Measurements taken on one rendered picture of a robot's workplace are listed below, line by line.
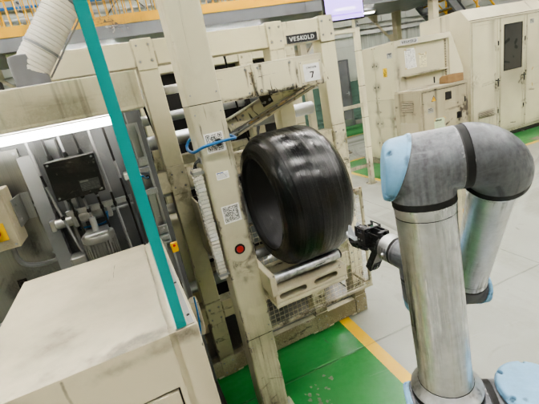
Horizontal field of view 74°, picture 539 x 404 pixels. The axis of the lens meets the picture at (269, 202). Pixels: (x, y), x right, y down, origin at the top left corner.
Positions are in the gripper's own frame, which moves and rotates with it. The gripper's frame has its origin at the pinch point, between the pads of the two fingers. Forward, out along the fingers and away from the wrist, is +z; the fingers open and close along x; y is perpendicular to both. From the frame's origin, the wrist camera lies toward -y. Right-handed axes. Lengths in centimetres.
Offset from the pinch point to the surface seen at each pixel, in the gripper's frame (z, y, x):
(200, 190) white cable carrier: 30, 25, 45
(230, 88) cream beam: 55, 60, 16
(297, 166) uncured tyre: 13.5, 27.4, 9.8
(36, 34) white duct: 57, 91, 83
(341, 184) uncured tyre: 8.5, 16.8, -4.7
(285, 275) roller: 21.5, -18.8, 20.0
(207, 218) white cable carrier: 30, 13, 45
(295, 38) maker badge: 86, 80, -38
